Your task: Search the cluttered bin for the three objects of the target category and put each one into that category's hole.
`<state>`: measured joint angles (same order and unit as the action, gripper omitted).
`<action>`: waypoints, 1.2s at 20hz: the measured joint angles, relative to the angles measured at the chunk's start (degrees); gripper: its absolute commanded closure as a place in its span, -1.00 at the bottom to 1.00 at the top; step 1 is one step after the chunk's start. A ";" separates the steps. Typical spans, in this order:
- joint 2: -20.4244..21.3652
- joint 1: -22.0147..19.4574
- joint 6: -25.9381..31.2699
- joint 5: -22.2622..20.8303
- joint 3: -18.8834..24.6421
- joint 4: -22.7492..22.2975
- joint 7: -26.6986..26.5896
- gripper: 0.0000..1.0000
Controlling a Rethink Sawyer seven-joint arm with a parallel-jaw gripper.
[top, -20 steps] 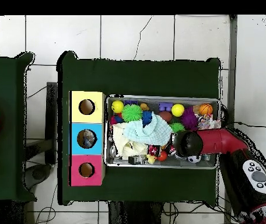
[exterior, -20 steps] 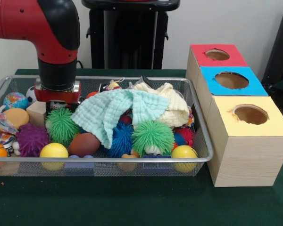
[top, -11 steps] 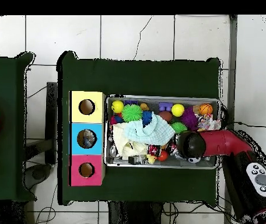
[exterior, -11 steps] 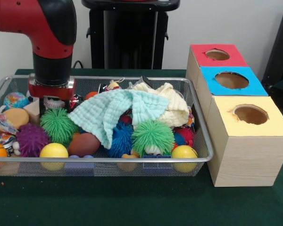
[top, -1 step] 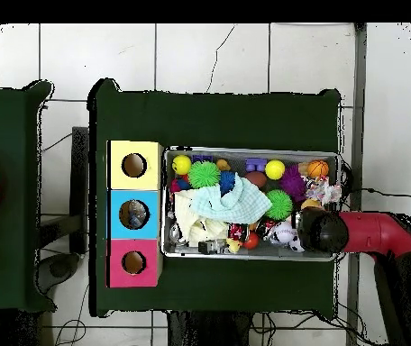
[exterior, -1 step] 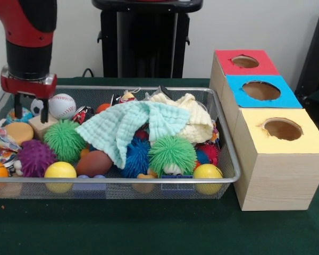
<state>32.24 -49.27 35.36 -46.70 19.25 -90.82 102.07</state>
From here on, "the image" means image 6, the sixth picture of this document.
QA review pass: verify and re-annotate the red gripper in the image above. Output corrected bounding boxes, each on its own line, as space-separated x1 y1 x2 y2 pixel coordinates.
0 66 58 124

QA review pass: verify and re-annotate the mint green waffle cloth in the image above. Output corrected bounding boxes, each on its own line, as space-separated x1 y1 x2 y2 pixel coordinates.
74 101 191 169

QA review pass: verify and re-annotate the cream waffle cloth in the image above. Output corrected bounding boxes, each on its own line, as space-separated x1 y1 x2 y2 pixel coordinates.
148 92 213 142

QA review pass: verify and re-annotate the wooden box with three holes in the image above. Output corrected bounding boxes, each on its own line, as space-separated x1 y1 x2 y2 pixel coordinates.
209 49 319 212

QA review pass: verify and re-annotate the plain wooden cube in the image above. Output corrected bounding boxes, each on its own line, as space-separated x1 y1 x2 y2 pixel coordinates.
28 114 60 140

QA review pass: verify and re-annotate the peach foam ball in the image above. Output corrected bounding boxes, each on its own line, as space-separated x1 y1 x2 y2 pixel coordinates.
4 122 35 146

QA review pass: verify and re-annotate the white toy baseball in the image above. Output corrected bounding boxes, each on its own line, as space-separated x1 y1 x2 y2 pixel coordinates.
48 93 77 120

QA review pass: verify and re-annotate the green spiky rubber ball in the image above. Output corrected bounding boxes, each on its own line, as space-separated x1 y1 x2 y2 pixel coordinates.
147 135 198 176
43 119 87 163

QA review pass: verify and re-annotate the purple spiky rubber ball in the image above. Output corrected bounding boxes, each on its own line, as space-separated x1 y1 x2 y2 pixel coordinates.
17 140 58 178

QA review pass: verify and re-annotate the yellow tennis ball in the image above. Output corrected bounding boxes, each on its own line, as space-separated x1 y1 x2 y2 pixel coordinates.
44 161 77 193

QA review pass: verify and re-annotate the brown toy football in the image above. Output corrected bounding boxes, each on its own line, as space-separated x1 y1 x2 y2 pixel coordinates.
76 150 114 176

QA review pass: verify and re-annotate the dark green table cloth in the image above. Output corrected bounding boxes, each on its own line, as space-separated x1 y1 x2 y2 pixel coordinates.
0 76 319 255

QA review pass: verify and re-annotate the yellow smiley foam ball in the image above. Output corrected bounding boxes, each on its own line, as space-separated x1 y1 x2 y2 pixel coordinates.
193 163 224 194

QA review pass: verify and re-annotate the silver wire mesh bin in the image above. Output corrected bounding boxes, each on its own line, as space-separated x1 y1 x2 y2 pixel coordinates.
0 84 241 200

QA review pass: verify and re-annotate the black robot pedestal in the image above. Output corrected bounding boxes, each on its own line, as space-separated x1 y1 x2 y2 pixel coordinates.
91 0 204 79

